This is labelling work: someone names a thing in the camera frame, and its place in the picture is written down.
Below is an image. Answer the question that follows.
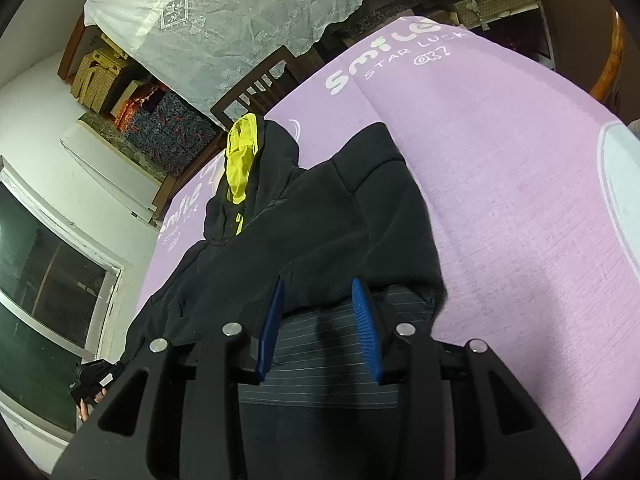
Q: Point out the stack of blue patterned boxes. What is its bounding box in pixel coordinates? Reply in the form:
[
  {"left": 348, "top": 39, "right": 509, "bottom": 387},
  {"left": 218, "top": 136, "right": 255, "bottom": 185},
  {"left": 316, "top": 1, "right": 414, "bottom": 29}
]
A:
[{"left": 136, "top": 87, "right": 222, "bottom": 171}]

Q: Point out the curved wooden rail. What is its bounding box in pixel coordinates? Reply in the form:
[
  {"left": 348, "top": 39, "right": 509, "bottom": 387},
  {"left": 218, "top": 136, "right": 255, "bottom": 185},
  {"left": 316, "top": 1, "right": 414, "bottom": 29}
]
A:
[{"left": 589, "top": 9, "right": 629, "bottom": 106}]

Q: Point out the woven wicker basket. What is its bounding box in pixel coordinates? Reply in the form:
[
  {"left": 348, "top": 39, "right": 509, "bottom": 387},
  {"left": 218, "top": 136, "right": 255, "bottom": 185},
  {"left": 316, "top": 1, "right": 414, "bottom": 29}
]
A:
[
  {"left": 69, "top": 46, "right": 134, "bottom": 112},
  {"left": 450, "top": 0, "right": 545, "bottom": 30}
]

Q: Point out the black hoodie with yellow lining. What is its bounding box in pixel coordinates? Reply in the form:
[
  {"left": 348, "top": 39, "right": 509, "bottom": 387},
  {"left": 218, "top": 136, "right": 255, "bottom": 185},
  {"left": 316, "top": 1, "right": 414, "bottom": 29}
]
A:
[{"left": 122, "top": 114, "right": 451, "bottom": 367}]

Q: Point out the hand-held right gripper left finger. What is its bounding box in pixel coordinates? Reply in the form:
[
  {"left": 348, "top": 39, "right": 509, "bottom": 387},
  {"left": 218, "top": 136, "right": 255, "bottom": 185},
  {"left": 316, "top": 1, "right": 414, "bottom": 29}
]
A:
[{"left": 50, "top": 278, "right": 287, "bottom": 480}]

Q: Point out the white board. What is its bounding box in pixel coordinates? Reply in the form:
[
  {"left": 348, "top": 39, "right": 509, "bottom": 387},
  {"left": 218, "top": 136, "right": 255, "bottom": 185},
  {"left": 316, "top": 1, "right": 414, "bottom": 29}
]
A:
[{"left": 60, "top": 120, "right": 162, "bottom": 224}]

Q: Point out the pink printed blanket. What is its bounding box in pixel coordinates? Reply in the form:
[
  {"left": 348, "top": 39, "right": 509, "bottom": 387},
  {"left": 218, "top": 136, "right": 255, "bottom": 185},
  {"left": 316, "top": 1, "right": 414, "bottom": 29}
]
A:
[{"left": 132, "top": 15, "right": 640, "bottom": 480}]

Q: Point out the wooden chair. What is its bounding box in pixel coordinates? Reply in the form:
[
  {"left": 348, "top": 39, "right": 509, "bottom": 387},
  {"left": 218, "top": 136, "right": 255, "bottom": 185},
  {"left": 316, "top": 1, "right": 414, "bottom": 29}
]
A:
[{"left": 210, "top": 45, "right": 302, "bottom": 132}]

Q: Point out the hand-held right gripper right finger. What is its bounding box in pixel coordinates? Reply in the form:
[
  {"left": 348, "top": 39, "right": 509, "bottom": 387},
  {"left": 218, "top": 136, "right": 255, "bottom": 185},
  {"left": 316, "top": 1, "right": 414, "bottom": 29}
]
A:
[{"left": 351, "top": 277, "right": 584, "bottom": 480}]

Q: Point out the window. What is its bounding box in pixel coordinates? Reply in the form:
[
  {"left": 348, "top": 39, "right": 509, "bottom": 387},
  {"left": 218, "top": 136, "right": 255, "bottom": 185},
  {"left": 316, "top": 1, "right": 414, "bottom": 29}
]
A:
[{"left": 0, "top": 157, "right": 124, "bottom": 443}]

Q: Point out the orange gift box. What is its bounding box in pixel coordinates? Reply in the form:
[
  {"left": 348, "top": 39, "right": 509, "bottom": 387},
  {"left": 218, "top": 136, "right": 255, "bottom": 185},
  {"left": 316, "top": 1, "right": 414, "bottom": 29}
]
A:
[{"left": 112, "top": 80, "right": 166, "bottom": 130}]

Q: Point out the person's left hand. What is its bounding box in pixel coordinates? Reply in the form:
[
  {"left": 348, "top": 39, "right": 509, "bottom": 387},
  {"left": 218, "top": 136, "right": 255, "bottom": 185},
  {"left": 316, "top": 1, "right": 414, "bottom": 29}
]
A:
[{"left": 76, "top": 389, "right": 107, "bottom": 425}]

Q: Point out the dark pinstriped cloth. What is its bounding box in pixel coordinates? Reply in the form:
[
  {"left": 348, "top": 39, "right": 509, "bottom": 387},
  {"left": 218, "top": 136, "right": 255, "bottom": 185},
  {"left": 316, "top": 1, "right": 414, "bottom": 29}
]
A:
[{"left": 236, "top": 284, "right": 437, "bottom": 480}]

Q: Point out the white lace cloth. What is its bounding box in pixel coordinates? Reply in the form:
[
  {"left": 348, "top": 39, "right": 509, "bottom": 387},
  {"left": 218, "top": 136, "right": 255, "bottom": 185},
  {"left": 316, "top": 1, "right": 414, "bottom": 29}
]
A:
[{"left": 82, "top": 0, "right": 443, "bottom": 117}]

